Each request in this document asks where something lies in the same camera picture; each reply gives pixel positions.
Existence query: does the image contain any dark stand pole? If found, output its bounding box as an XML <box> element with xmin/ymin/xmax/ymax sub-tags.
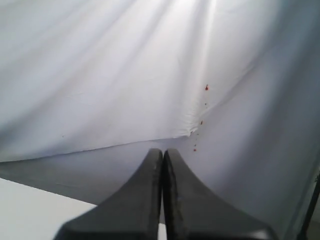
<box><xmin>296</xmin><ymin>173</ymin><xmax>320</xmax><ymax>240</ymax></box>

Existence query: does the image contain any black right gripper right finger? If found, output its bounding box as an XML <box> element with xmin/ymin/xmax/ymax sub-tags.
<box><xmin>162</xmin><ymin>148</ymin><xmax>278</xmax><ymax>240</ymax></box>

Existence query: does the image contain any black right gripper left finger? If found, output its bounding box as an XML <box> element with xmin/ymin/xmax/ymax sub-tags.
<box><xmin>56</xmin><ymin>148</ymin><xmax>163</xmax><ymax>240</ymax></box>

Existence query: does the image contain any white backdrop cloth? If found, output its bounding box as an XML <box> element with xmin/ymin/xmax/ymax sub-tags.
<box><xmin>0</xmin><ymin>0</ymin><xmax>320</xmax><ymax>240</ymax></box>

